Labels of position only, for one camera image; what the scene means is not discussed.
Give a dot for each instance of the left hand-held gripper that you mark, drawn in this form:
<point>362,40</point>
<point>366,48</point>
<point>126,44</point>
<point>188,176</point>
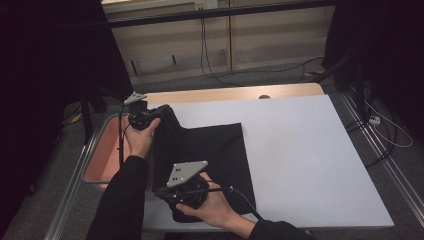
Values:
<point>141,116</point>

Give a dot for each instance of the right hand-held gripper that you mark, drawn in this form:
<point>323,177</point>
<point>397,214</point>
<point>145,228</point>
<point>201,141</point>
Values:
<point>185,173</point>

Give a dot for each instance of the black cloth garment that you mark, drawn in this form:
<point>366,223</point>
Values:
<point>206,146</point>

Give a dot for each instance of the pink storage basket grey rim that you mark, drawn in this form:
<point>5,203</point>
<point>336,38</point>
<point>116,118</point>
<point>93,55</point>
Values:
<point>103,160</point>

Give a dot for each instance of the person's left hand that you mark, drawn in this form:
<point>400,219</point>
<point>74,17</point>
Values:
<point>140,143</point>

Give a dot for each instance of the person's right hand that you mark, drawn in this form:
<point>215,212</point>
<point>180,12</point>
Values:
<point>220,210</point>

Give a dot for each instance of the black metal stand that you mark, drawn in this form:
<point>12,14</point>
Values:
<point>87,116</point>
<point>358,83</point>

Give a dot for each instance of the black curtain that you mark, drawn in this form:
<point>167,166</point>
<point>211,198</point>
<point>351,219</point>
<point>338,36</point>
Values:
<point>50,66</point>
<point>393,50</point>

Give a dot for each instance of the black horizontal bar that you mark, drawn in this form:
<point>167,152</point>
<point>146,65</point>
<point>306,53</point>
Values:
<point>216,13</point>

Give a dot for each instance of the white table mat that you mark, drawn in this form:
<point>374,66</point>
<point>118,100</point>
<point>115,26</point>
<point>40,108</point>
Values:
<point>316,150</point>

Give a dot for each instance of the beige wooden shelf unit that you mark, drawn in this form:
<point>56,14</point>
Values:
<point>273,43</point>

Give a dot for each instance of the white power strip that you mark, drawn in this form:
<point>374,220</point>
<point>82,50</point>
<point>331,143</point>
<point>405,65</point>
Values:
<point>375,120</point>

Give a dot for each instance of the aluminium floor rail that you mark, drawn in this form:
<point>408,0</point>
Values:
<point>70,193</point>
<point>383,160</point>

